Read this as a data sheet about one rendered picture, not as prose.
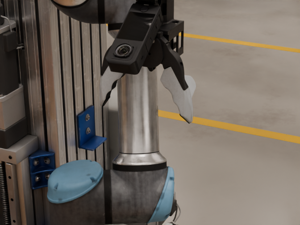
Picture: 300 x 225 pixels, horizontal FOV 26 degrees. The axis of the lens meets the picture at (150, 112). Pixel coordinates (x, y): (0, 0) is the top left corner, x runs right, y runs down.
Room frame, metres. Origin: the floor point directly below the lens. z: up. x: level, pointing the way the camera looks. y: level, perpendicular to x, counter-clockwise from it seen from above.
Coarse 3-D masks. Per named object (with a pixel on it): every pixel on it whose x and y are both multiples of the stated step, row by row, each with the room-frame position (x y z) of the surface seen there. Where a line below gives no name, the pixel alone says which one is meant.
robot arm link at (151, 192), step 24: (120, 0) 1.29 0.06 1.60; (120, 24) 1.28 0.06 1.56; (144, 72) 1.25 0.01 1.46; (120, 96) 1.25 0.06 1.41; (144, 96) 1.23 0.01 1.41; (120, 120) 1.23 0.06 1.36; (144, 120) 1.22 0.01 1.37; (120, 144) 1.22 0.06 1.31; (144, 144) 1.20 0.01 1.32; (120, 168) 1.18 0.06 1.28; (144, 168) 1.17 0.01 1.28; (168, 168) 1.21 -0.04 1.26; (120, 192) 1.15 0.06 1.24; (144, 192) 1.15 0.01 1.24; (168, 192) 1.15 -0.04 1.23; (120, 216) 1.14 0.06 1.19; (144, 216) 1.14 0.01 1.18; (168, 216) 1.16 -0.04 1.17
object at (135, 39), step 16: (128, 16) 0.89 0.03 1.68; (144, 16) 0.88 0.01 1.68; (160, 16) 0.89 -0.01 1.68; (128, 32) 0.86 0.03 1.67; (144, 32) 0.85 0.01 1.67; (112, 48) 0.84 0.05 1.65; (128, 48) 0.83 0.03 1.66; (144, 48) 0.84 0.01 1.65; (112, 64) 0.82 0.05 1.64; (128, 64) 0.81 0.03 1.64
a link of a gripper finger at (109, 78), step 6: (108, 66) 0.92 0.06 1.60; (108, 72) 0.92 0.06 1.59; (114, 72) 0.92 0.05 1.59; (102, 78) 0.93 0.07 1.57; (108, 78) 0.92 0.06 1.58; (114, 78) 0.92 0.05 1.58; (120, 78) 0.91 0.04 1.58; (102, 84) 0.93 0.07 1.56; (108, 84) 0.92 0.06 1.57; (114, 84) 0.93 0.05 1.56; (102, 90) 0.93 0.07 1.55; (108, 90) 0.92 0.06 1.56; (102, 96) 0.93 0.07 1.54; (108, 96) 0.93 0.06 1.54; (102, 102) 0.93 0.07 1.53
